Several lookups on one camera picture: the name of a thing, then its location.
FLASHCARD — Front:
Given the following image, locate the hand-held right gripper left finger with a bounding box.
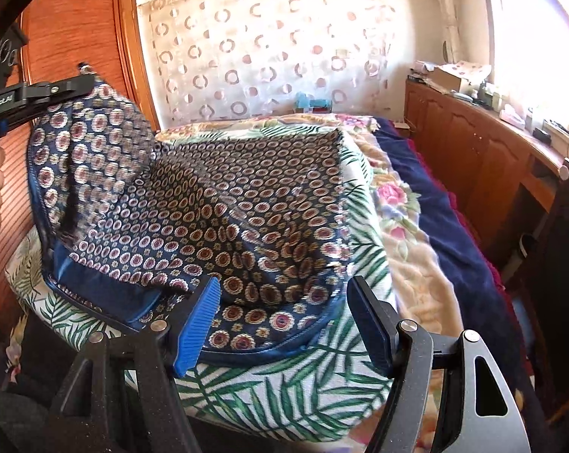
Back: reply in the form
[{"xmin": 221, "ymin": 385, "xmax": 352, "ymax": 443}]
[{"xmin": 48, "ymin": 276, "xmax": 222, "ymax": 453}]

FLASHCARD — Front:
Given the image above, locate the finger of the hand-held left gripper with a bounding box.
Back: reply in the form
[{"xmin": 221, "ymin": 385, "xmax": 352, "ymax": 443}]
[{"xmin": 27, "ymin": 61, "xmax": 101, "ymax": 107}]

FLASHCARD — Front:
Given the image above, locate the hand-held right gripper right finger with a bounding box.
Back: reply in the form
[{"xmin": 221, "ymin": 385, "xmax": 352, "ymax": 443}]
[{"xmin": 347, "ymin": 275, "xmax": 533, "ymax": 453}]

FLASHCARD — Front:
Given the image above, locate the navy circle-patterned shirt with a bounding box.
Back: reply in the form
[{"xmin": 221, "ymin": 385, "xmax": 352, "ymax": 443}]
[{"xmin": 26, "ymin": 73, "xmax": 375, "ymax": 364}]

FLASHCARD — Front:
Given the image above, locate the wooden louvred wardrobe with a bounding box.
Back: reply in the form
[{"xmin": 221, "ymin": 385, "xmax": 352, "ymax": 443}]
[{"xmin": 0, "ymin": 0, "xmax": 160, "ymax": 341}]

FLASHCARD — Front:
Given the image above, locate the floral blanket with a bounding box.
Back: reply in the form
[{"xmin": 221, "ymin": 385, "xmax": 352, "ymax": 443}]
[{"xmin": 154, "ymin": 112, "xmax": 460, "ymax": 373}]

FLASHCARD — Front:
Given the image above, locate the navy blanket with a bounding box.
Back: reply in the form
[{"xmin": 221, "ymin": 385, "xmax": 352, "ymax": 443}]
[{"xmin": 374, "ymin": 117, "xmax": 507, "ymax": 336}]

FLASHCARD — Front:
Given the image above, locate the low wooden cabinet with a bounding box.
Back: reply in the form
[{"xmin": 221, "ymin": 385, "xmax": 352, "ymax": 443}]
[{"xmin": 404, "ymin": 78, "xmax": 569, "ymax": 265}]

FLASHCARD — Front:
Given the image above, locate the black chair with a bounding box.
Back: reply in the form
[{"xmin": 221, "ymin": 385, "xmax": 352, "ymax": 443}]
[{"xmin": 515, "ymin": 160, "xmax": 569, "ymax": 416}]

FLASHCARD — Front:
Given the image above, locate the sheer circle-print curtain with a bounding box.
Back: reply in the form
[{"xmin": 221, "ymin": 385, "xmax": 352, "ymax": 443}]
[{"xmin": 138, "ymin": 0, "xmax": 398, "ymax": 128}]

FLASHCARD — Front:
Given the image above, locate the blue box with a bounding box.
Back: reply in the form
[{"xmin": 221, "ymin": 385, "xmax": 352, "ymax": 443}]
[{"xmin": 294, "ymin": 92, "xmax": 333, "ymax": 114}]

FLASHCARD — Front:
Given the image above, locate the cardboard box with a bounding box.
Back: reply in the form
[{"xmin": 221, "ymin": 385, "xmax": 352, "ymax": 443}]
[{"xmin": 428, "ymin": 67, "xmax": 471, "ymax": 92}]

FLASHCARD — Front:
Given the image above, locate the spotted white bag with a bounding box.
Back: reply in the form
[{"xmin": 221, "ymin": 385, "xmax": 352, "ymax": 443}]
[{"xmin": 442, "ymin": 59, "xmax": 493, "ymax": 81}]

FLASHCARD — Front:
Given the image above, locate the white tied window curtain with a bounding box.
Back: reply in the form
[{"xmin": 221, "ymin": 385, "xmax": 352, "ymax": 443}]
[{"xmin": 435, "ymin": 0, "xmax": 460, "ymax": 64}]

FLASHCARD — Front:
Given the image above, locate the wooden framed window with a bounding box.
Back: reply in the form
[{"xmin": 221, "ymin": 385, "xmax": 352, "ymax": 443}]
[{"xmin": 483, "ymin": 0, "xmax": 569, "ymax": 137}]

